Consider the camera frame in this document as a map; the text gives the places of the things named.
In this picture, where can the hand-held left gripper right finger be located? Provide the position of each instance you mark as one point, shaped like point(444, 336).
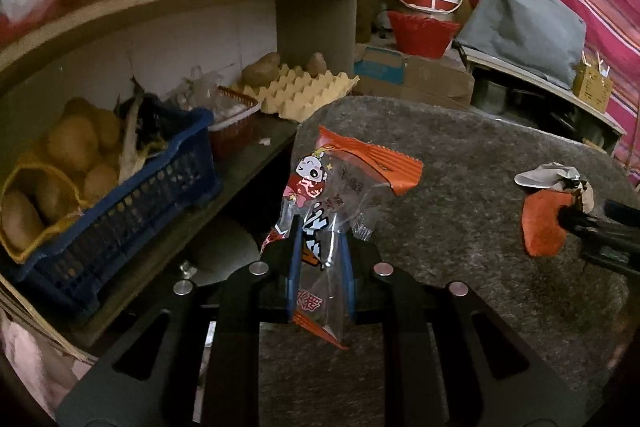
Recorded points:
point(348, 272)

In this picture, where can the grey cloth cover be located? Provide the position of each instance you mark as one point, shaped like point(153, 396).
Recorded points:
point(525, 27)

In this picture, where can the crumpled clear plastic bag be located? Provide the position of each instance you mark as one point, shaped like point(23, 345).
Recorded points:
point(197, 89)

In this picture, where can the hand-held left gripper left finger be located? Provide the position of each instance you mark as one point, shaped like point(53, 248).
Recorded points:
point(295, 257)

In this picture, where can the yellow egg tray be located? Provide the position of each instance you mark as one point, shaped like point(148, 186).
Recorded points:
point(305, 94)

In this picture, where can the blue plastic crate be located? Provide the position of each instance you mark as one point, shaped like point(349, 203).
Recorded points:
point(130, 227)

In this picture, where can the small steel pot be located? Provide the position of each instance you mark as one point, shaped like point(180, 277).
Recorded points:
point(490, 97)

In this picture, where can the red plastic basket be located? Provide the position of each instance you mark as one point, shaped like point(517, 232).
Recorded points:
point(422, 34)

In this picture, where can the yellow woven basket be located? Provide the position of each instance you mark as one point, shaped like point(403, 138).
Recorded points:
point(592, 87)

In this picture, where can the cardboard box blue label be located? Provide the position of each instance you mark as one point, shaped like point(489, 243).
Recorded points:
point(425, 79)

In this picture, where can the silver grey wrapper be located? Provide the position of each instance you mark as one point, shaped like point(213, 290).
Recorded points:
point(542, 176)

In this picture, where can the clear snack wrapper orange ends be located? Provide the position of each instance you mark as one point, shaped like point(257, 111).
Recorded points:
point(330, 187)

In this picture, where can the red plastic tub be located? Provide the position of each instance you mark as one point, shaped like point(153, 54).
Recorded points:
point(232, 129)

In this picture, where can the grey low cabinet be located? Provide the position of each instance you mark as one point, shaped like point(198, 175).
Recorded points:
point(530, 79)

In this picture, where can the yellow mesh bag of potatoes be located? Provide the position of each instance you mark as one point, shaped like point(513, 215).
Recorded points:
point(65, 147)

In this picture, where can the large potato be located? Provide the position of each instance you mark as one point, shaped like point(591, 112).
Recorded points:
point(261, 71)

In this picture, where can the dried vegetable stalk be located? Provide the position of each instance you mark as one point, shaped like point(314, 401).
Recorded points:
point(132, 132)

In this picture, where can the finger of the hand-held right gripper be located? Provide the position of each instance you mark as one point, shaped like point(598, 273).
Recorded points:
point(610, 242)
point(625, 212)

